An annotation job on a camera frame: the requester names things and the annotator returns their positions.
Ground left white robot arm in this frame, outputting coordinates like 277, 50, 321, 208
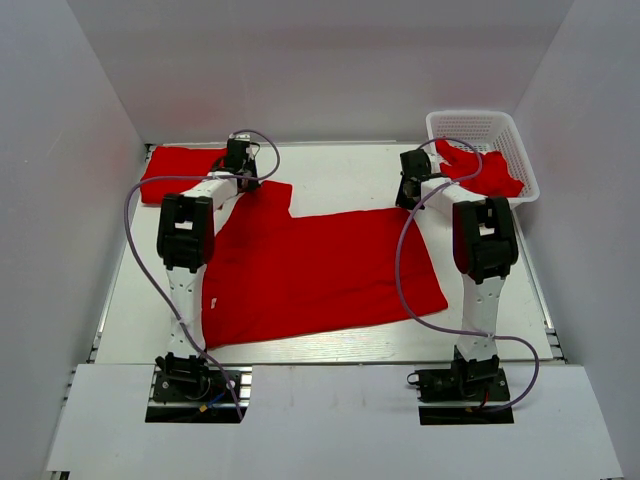
157, 133, 260, 357

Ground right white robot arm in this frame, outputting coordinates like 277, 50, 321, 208
394, 149, 518, 399

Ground folded red t shirt stack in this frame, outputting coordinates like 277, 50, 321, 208
140, 146, 227, 206

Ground red t shirts in basket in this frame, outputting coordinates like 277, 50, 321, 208
435, 140, 524, 198

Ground white plastic basket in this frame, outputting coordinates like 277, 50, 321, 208
425, 110, 540, 209

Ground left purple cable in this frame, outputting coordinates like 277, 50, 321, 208
123, 129, 281, 421

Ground purple cable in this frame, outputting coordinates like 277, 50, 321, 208
123, 129, 281, 421
394, 137, 540, 414

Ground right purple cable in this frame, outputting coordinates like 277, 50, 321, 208
394, 137, 540, 414

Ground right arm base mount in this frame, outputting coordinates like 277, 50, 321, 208
406, 365, 514, 426

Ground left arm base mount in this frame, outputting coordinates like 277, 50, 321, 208
145, 369, 241, 425

